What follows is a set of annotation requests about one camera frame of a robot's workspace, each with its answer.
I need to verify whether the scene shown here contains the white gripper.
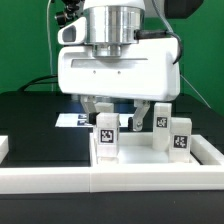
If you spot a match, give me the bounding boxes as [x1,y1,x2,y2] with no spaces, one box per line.
[58,38,180,132]

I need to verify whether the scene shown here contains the white square tabletop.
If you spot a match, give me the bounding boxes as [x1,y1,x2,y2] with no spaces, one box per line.
[89,131,201,167]

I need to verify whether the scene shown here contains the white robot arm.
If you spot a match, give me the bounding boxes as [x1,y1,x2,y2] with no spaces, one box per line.
[58,0,204,131]

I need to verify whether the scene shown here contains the white sheet with fiducial markers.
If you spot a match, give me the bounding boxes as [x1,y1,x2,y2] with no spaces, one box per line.
[55,113,131,127]

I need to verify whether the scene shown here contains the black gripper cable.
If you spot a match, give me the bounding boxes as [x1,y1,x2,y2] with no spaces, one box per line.
[133,0,184,66]

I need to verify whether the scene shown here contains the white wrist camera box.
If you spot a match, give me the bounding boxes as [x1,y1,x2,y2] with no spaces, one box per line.
[57,17,87,45]

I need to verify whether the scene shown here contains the black cable on table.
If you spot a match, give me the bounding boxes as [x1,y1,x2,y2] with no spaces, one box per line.
[17,74,59,92]

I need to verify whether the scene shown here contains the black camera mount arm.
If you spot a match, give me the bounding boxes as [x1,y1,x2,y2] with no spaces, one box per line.
[55,0,85,28]

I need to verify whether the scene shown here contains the white U-shaped fence wall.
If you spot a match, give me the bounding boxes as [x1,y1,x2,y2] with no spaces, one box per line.
[0,135,224,194]

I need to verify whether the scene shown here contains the grey cable on backdrop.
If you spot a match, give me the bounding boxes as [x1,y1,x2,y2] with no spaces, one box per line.
[46,0,56,92]

